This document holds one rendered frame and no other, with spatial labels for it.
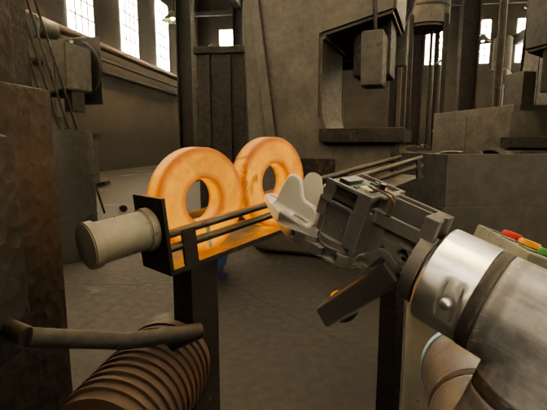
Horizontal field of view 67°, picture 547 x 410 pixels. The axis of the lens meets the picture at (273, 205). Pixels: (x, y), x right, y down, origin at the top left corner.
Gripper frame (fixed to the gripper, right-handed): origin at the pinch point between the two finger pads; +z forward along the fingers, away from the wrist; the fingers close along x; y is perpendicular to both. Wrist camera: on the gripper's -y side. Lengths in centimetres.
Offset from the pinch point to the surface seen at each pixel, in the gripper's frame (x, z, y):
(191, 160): 1.2, 15.4, 0.3
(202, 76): -239, 323, -26
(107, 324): -41, 107, -110
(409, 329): -33.3, -11.7, -24.3
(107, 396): 19.6, -0.5, -19.2
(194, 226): 2.7, 10.7, -7.7
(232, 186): -6.3, 14.0, -3.7
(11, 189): 23.8, 15.2, -2.1
